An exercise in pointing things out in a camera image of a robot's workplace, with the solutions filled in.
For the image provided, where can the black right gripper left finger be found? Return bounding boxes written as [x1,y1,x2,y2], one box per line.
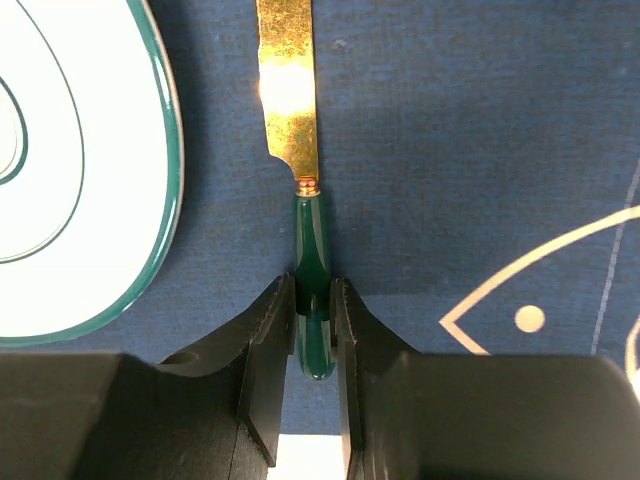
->
[1,275,295,479]

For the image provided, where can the blue cloth with gold script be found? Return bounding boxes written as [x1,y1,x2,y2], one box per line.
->
[0,0,640,436]

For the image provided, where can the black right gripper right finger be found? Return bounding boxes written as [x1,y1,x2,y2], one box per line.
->
[331,279,639,479]

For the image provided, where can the white plate black rings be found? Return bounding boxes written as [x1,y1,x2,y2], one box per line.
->
[0,0,185,349]

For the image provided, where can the gold knife green handle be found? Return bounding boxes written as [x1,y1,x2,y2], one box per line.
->
[256,0,334,380]

